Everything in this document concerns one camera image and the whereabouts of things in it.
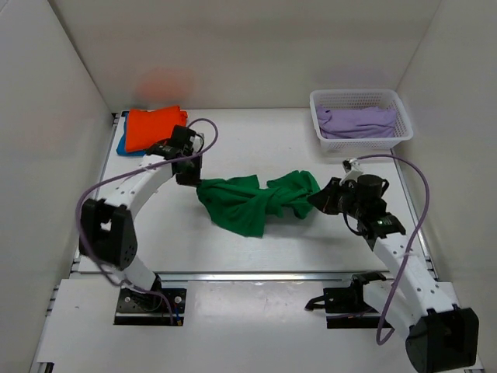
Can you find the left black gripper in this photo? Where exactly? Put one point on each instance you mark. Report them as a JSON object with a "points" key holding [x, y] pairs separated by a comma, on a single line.
{"points": [[192, 178]]}

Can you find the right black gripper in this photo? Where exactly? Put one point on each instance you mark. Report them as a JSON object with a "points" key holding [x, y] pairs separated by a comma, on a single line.
{"points": [[324, 200]]}

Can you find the green t shirt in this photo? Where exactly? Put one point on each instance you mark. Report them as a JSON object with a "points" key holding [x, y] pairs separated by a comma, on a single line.
{"points": [[240, 205]]}

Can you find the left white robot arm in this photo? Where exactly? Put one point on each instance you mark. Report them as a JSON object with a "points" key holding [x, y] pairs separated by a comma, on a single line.
{"points": [[105, 213]]}

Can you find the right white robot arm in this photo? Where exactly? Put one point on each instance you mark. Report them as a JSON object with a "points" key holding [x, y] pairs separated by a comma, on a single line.
{"points": [[439, 335]]}

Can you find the folded orange t shirt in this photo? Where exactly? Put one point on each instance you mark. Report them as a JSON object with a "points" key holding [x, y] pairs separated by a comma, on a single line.
{"points": [[146, 127]]}

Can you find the folded blue t shirt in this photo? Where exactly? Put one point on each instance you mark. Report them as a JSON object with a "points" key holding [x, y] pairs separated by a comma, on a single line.
{"points": [[121, 147]]}

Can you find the purple t shirt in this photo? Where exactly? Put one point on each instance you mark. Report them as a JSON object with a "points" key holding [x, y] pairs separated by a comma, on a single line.
{"points": [[370, 122]]}

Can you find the white plastic basket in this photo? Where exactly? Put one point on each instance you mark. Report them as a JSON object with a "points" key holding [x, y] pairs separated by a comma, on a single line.
{"points": [[347, 99]]}

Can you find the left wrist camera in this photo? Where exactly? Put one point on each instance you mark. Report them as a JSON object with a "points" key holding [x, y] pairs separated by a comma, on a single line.
{"points": [[198, 142]]}

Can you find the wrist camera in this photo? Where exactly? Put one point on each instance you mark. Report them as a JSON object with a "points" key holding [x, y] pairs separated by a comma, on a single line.
{"points": [[352, 170], [198, 142]]}

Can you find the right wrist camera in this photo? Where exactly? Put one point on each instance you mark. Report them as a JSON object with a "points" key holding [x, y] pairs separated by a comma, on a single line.
{"points": [[352, 170]]}

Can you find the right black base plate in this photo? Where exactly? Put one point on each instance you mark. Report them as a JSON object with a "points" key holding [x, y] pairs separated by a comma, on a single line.
{"points": [[345, 307]]}

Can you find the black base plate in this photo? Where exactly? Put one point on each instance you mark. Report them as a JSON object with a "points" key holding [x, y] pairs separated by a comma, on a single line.
{"points": [[135, 309], [345, 307]]}

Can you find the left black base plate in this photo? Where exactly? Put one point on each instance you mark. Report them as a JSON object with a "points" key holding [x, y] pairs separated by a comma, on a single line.
{"points": [[135, 309]]}

